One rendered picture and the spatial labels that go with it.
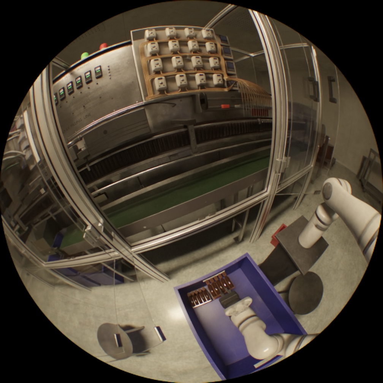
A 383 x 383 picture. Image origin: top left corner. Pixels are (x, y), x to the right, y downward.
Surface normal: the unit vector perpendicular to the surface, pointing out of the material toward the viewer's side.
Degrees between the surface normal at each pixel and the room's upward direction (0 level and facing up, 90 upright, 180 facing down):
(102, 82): 90
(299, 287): 0
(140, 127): 90
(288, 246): 0
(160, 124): 90
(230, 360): 0
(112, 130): 90
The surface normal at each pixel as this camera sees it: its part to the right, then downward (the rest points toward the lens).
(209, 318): -0.17, -0.79
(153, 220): 0.34, 0.52
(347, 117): -0.92, 0.33
